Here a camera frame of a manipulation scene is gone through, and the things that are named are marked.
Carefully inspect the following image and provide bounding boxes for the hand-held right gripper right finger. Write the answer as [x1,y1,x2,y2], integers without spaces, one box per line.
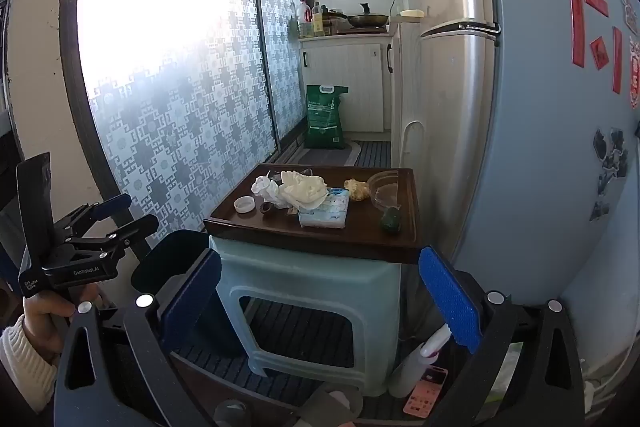
[418,246,586,427]

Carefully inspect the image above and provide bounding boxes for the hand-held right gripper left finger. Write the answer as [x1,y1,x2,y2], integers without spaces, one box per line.
[54,248,223,427]

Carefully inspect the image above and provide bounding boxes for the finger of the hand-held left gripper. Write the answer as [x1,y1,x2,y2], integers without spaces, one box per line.
[54,193,133,240]
[65,214,160,258]

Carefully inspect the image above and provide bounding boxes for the dark green trash bin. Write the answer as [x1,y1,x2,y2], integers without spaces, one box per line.
[131,229,251,358]

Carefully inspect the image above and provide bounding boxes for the blue printed tissue pack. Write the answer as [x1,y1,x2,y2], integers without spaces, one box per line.
[298,188,351,230]

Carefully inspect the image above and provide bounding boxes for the person's left forearm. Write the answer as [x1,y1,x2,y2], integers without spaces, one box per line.
[0,314,63,418]

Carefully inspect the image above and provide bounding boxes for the person's left hand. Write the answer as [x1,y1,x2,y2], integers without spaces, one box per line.
[22,284,101,353]

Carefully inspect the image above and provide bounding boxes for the white spray bottle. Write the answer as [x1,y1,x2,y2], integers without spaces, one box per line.
[389,324,453,400]

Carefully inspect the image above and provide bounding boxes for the dark green crumpled wrapper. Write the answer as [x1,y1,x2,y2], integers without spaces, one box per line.
[381,206,403,235]

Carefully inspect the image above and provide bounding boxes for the pink phone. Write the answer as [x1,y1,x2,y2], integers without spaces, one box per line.
[402,364,449,419]

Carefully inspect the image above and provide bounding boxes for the light blue plastic stool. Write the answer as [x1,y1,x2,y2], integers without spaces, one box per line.
[207,234,403,398]

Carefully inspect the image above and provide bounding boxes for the brown wooden tray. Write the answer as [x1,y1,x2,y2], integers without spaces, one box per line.
[202,163,422,264]

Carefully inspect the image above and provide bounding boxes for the light slipper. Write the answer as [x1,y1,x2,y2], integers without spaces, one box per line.
[295,382,363,427]
[212,399,253,427]

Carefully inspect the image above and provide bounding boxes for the clear glass bowl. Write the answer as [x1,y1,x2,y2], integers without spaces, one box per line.
[367,170,401,212]

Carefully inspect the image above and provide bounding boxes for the patterned glass sliding door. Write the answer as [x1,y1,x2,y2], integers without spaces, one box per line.
[60,0,307,228]

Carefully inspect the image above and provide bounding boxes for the small crumpled white tissue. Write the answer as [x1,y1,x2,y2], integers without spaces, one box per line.
[251,175,283,208]

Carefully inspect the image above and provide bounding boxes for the yellow ginger piece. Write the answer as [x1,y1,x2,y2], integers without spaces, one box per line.
[344,178,370,202]

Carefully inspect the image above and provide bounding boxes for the large crumpled cream tissue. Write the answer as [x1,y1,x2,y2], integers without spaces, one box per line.
[280,170,328,210]

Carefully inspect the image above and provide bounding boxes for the silver blue refrigerator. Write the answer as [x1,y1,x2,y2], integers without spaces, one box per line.
[417,0,640,388]

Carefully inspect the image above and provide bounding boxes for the grey oval floor mat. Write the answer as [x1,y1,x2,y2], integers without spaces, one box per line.
[300,139,361,168]

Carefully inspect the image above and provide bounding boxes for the dark fridge magnets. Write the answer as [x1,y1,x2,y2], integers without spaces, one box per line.
[590,127,631,223]

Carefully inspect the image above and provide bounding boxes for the green rice bag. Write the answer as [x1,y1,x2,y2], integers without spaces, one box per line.
[305,84,349,150]

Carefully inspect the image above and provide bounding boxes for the white kitchen cabinet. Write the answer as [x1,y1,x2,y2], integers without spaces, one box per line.
[299,19,426,158]

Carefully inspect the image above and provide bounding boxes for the metal wok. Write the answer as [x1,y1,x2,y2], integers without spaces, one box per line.
[346,3,390,28]

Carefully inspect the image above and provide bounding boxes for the red paper stickers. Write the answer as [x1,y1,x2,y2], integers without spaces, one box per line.
[570,0,626,95]

